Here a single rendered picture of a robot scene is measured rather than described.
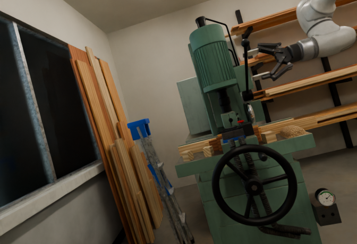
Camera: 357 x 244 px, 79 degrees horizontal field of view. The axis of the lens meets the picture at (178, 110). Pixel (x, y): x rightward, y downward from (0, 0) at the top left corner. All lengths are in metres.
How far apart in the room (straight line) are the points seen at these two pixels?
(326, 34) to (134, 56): 2.99
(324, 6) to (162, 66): 2.72
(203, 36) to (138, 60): 2.60
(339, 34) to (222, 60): 0.46
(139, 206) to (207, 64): 1.67
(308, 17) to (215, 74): 0.45
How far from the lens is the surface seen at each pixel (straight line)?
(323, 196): 1.05
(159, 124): 3.47
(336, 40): 1.08
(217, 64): 1.06
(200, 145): 1.16
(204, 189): 1.03
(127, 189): 2.26
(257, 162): 0.91
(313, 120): 1.22
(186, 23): 3.65
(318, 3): 1.12
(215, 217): 1.08
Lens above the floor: 1.12
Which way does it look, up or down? 1 degrees up
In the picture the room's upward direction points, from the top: 15 degrees counter-clockwise
